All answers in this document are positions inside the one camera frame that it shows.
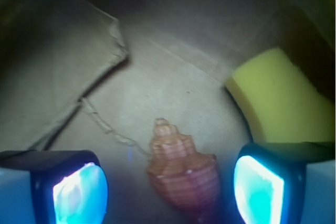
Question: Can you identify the brown spiral sea shell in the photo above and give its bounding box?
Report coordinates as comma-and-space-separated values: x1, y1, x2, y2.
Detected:
146, 118, 221, 223

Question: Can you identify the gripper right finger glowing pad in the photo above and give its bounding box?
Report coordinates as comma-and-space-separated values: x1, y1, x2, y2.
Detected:
233, 142, 335, 223

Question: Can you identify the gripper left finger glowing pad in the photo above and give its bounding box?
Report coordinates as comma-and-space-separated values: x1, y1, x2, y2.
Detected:
1, 150, 108, 223

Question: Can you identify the brown paper bag tray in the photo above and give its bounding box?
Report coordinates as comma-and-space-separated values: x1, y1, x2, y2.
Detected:
1, 0, 334, 223

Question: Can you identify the yellow sponge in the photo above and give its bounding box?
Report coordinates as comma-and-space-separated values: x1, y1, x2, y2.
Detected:
225, 48, 335, 143

